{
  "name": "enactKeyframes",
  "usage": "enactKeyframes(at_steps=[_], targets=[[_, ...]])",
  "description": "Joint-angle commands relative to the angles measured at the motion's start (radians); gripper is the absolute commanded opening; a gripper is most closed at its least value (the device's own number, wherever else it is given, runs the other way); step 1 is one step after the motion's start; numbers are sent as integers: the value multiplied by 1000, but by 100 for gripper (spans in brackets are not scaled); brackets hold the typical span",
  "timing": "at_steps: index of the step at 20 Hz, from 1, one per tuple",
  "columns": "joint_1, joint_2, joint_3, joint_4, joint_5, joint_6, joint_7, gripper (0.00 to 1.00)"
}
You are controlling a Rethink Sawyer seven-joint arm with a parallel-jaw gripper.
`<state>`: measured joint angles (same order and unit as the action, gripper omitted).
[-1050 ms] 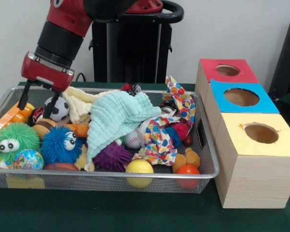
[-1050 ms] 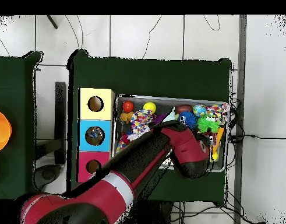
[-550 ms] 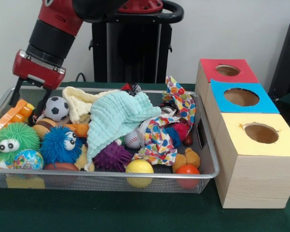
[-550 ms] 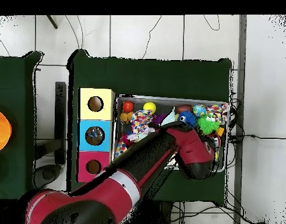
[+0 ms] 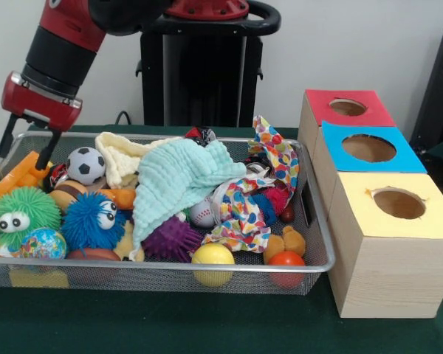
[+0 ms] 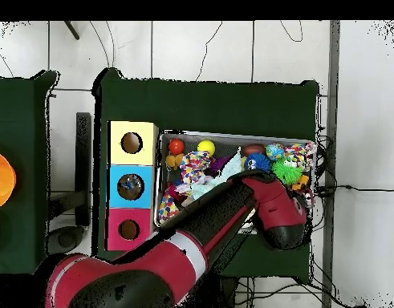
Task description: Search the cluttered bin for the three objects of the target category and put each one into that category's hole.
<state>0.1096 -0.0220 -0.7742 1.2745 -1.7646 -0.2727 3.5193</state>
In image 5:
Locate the red orange ball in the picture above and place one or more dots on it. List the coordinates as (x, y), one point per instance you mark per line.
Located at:
(287, 263)

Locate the black panel stand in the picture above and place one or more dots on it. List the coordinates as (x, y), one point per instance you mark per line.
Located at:
(435, 92)

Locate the globe print ball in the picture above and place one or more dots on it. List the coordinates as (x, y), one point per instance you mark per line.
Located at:
(42, 243)

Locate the wooden three-hole box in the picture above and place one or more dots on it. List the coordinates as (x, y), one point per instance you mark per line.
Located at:
(387, 276)

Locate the small soccer ball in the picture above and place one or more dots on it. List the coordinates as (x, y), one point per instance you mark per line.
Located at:
(85, 166)

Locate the blue spiky ball with eyes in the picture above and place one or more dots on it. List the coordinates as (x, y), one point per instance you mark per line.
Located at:
(85, 225)

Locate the dark green tablecloth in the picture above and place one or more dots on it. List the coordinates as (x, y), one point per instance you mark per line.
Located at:
(170, 324)

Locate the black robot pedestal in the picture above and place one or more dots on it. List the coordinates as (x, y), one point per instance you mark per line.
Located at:
(199, 73)

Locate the mint green cloth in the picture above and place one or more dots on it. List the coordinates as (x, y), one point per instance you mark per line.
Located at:
(170, 177)

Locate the polka dot cloth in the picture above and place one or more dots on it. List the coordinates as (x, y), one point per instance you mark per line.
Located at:
(243, 214)

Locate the orange ladder-shaped block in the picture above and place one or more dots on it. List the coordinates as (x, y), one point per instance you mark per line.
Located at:
(18, 173)

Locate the cream waffle cloth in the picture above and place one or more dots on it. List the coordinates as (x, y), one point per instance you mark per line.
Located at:
(118, 155)

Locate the yellow ball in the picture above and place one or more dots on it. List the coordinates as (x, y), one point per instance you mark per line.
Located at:
(213, 258)

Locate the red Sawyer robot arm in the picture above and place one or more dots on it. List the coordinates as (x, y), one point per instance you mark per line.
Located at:
(62, 51)

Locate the purple knobbly toy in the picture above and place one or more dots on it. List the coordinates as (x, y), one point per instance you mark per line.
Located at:
(170, 239)

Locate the crushed soda can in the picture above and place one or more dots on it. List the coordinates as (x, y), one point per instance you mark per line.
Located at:
(201, 134)

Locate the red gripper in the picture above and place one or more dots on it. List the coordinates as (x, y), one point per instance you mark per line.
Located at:
(40, 99)

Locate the green spiky ball with eyes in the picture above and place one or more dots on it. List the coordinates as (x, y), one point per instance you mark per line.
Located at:
(22, 210)

